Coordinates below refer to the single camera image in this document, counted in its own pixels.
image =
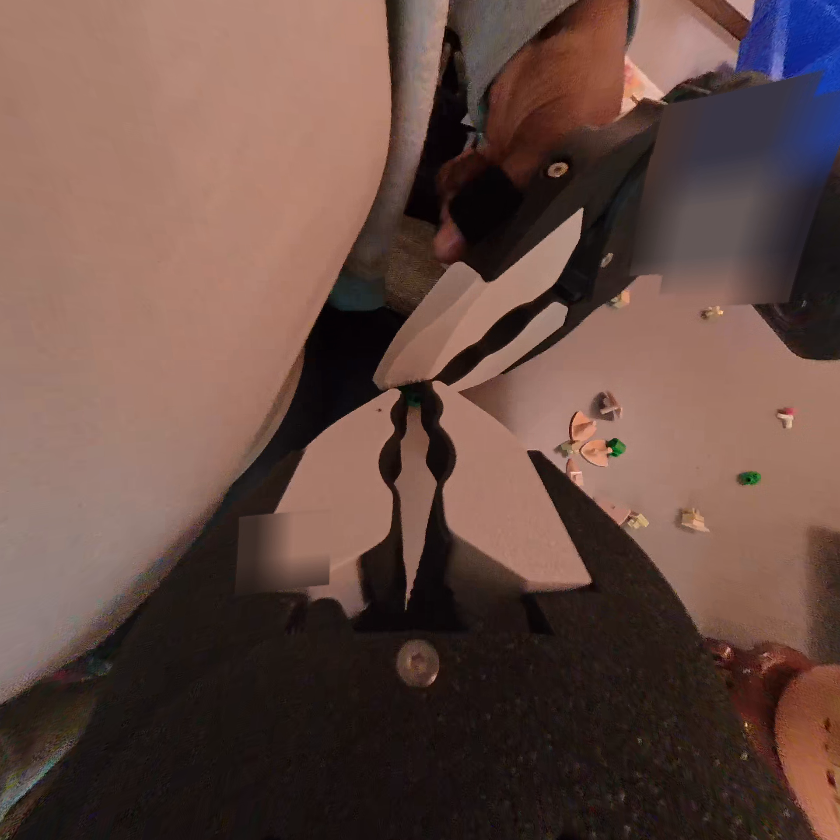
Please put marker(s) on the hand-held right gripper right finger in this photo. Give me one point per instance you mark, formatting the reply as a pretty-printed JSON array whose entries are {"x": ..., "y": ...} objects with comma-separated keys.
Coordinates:
[{"x": 505, "y": 512}]

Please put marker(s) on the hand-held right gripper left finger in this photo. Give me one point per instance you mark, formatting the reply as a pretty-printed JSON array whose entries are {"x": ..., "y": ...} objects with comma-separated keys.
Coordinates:
[{"x": 334, "y": 472}]

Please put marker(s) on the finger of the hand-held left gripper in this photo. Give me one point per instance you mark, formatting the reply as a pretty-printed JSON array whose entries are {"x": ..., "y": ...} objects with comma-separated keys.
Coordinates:
[
  {"x": 446, "y": 321},
  {"x": 518, "y": 341}
]

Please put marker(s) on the green toy brick stem piece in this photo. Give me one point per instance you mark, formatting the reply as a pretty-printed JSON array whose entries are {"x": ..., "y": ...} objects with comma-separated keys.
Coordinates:
[{"x": 412, "y": 395}]

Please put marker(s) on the person's left forearm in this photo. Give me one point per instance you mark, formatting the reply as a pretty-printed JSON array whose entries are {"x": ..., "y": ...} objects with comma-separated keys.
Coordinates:
[{"x": 485, "y": 39}]

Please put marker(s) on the grey desk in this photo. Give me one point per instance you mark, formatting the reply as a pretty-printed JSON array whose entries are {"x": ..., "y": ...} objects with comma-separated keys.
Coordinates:
[{"x": 722, "y": 590}]

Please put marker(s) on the person's left hand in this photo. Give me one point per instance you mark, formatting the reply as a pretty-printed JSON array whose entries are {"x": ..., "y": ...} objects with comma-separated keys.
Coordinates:
[{"x": 558, "y": 85}]

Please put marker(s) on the small tan toy brick plate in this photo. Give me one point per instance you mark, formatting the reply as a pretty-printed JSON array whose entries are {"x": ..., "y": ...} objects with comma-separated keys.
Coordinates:
[{"x": 575, "y": 474}]

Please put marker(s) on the tan petal toy piece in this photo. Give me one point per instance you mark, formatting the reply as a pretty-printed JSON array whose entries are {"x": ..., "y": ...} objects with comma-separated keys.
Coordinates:
[
  {"x": 596, "y": 454},
  {"x": 581, "y": 426}
]

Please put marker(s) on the tan wedge toy piece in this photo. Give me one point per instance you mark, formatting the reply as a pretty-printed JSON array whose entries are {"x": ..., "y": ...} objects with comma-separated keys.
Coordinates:
[{"x": 615, "y": 510}]

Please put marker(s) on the grey lilac toy brick piece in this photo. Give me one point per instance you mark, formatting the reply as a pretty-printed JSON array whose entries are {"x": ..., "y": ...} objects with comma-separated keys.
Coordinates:
[{"x": 609, "y": 405}]

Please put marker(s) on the small green toy brick piece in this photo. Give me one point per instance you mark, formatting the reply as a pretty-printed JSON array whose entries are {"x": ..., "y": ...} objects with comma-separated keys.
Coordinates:
[
  {"x": 616, "y": 447},
  {"x": 748, "y": 478}
]

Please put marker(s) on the brown wooden bar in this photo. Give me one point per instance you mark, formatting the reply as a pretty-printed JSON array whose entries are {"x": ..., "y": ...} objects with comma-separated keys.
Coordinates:
[{"x": 722, "y": 16}]

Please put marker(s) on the person's pale trouser leg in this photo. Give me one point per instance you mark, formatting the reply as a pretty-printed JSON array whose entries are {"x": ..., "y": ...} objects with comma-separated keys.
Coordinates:
[{"x": 164, "y": 262}]

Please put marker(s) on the pink and white toy piece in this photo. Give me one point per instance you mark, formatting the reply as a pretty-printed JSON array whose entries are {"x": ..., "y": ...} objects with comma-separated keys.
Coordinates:
[{"x": 785, "y": 416}]

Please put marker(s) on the brown toy brick pot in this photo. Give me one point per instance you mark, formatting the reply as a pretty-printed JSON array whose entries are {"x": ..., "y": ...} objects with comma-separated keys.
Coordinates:
[{"x": 754, "y": 689}]

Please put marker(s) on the blue box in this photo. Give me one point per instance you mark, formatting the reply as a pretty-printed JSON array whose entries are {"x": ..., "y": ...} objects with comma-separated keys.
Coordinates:
[{"x": 794, "y": 33}]

